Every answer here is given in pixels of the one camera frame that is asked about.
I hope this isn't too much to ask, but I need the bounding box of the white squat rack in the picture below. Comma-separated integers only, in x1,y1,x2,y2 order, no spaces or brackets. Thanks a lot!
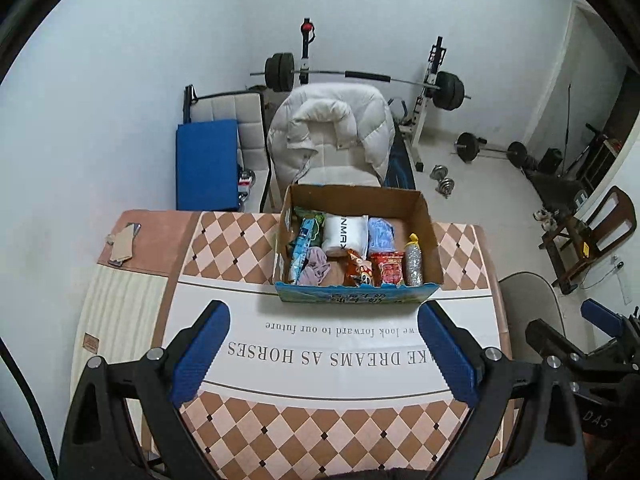
296,18,447,172

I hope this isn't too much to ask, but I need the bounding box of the blue weight bench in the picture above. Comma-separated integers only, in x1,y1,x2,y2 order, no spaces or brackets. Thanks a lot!
383,128,416,190

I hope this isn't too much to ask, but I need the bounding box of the floor barbell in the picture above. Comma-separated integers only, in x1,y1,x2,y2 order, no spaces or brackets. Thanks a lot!
454,132,528,168

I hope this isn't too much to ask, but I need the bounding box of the orange mushroom snack packet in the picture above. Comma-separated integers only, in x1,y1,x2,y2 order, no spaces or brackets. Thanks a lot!
344,248,373,287

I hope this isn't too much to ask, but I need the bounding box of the white puffer jacket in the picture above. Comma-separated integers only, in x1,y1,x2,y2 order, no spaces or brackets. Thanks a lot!
266,83,397,187

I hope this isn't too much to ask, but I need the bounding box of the yellow silver pouch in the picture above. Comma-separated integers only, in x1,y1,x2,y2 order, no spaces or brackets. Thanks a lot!
404,233,423,287

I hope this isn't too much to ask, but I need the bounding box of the white NMAX soft pack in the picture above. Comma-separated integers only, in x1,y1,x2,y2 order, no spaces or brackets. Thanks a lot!
321,214,369,258

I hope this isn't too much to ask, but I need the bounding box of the blue tissue pack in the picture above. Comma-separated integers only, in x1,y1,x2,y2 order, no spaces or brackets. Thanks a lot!
368,217,395,255

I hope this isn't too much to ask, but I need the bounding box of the grey quilted chair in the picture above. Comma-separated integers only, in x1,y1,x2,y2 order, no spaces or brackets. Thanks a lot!
182,84,272,212

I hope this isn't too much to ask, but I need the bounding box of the green snack packet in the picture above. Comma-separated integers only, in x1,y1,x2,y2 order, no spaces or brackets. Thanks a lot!
294,206,326,247

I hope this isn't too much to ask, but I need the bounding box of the blue folded mat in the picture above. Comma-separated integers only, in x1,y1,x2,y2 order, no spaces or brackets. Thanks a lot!
176,119,240,211

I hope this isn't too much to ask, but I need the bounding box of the open cardboard box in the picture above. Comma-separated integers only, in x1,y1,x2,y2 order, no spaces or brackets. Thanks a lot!
272,184,444,304

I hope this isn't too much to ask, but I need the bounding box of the grey round chair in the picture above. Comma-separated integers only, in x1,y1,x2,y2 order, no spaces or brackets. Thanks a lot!
498,271,566,354

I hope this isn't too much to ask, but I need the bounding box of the red snack packet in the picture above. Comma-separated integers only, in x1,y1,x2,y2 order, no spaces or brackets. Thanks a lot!
371,252,404,286

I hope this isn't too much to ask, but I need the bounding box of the barbell on rack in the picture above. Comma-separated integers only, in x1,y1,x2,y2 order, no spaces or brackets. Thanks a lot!
250,52,471,110

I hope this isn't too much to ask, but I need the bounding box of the dark wooden chair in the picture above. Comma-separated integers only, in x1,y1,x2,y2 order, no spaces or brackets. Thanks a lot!
538,185,638,295

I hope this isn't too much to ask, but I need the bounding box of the chrome dumbbell pair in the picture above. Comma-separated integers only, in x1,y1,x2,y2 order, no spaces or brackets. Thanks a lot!
430,165,454,198

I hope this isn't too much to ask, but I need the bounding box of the cardboard scrap piece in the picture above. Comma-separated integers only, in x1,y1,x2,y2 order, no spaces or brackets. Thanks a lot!
106,222,141,268

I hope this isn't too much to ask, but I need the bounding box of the purple knotted cloth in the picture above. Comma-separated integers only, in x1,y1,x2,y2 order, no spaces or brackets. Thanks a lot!
297,247,331,286

